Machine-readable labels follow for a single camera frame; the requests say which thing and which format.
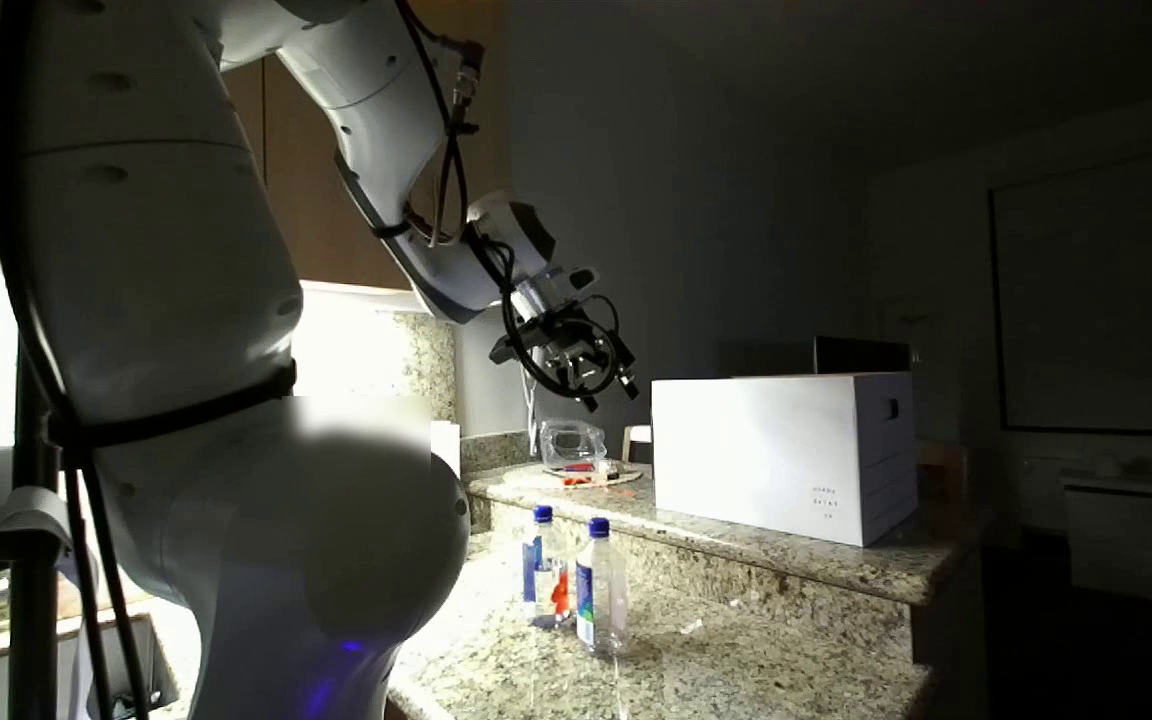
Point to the small red item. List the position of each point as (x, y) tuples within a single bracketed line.
[(586, 468)]

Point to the hanging kitchen utensil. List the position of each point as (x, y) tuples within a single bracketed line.
[(530, 421)]

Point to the white bin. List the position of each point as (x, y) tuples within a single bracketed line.
[(1122, 541)]

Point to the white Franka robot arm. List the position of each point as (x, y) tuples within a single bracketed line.
[(178, 265)]

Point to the brown wooden wall cabinets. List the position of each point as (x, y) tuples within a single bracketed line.
[(323, 227)]

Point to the white clamp on pole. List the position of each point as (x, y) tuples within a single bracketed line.
[(38, 514)]

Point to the white countertop appliance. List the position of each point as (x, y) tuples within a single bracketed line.
[(437, 441)]

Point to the white rectangular storage box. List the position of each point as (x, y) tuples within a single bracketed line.
[(763, 455)]

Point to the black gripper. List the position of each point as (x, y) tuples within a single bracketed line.
[(559, 324)]

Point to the black camera stand pole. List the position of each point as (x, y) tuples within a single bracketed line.
[(38, 624)]

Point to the clear plastic container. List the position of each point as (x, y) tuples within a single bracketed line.
[(572, 441)]

